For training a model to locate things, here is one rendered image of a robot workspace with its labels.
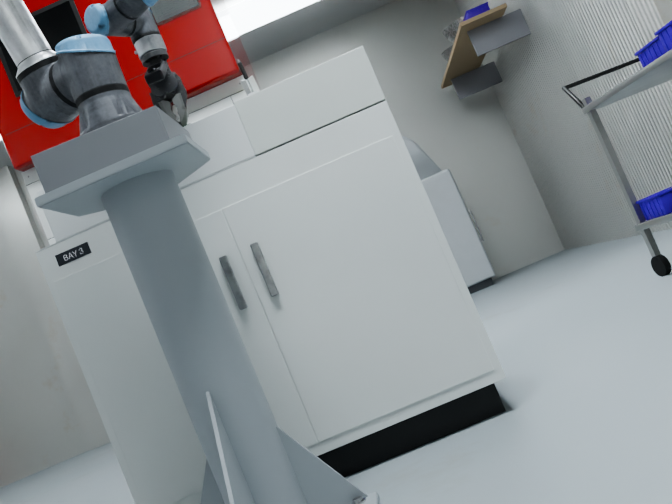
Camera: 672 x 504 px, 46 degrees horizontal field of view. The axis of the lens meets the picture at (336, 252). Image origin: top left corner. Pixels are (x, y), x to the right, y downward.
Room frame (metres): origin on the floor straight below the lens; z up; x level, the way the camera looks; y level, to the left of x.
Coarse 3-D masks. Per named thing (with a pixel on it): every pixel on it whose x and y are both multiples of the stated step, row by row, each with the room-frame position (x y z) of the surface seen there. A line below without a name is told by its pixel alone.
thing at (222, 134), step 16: (224, 112) 1.95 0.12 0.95; (192, 128) 1.95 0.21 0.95; (208, 128) 1.95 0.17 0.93; (224, 128) 1.95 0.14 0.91; (240, 128) 1.94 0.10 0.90; (208, 144) 1.95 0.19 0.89; (224, 144) 1.95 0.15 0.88; (240, 144) 1.95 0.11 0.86; (224, 160) 1.95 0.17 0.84; (240, 160) 1.95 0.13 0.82; (192, 176) 1.95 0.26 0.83; (64, 224) 1.97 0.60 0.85; (80, 224) 1.97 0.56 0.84; (96, 224) 1.97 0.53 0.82
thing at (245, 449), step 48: (192, 144) 1.55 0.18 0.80; (48, 192) 1.51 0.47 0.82; (96, 192) 1.58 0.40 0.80; (144, 192) 1.59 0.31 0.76; (144, 240) 1.59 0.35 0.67; (192, 240) 1.63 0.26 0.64; (144, 288) 1.61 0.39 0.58; (192, 288) 1.60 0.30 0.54; (192, 336) 1.59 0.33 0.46; (240, 336) 1.67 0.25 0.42; (192, 384) 1.60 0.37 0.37; (240, 384) 1.61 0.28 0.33; (240, 432) 1.59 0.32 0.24; (240, 480) 1.55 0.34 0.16; (288, 480) 1.62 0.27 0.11; (336, 480) 1.65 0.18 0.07
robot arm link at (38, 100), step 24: (0, 0) 1.67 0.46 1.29; (0, 24) 1.68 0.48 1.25; (24, 24) 1.68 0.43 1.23; (24, 48) 1.69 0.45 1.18; (48, 48) 1.72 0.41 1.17; (24, 72) 1.68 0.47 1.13; (48, 72) 1.67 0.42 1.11; (24, 96) 1.73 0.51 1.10; (48, 96) 1.68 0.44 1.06; (48, 120) 1.73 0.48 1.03; (72, 120) 1.77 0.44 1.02
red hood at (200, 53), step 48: (48, 0) 2.54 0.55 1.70; (96, 0) 2.54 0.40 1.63; (192, 0) 2.52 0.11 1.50; (0, 48) 2.55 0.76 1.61; (192, 48) 2.52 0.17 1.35; (240, 48) 3.02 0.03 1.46; (0, 96) 2.56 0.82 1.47; (144, 96) 2.53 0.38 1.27; (192, 96) 2.58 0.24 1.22; (48, 144) 2.55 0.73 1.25
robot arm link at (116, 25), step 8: (112, 0) 1.86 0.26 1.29; (88, 8) 1.88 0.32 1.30; (96, 8) 1.87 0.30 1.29; (104, 8) 1.88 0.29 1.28; (112, 8) 1.87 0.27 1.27; (88, 16) 1.89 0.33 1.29; (96, 16) 1.87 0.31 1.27; (104, 16) 1.87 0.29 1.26; (112, 16) 1.88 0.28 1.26; (120, 16) 1.87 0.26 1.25; (88, 24) 1.90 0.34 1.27; (96, 24) 1.88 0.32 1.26; (104, 24) 1.88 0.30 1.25; (112, 24) 1.89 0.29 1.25; (120, 24) 1.90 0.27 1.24; (128, 24) 1.91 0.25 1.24; (96, 32) 1.89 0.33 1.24; (104, 32) 1.90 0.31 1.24; (112, 32) 1.92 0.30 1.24; (120, 32) 1.94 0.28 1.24; (128, 32) 1.96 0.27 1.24
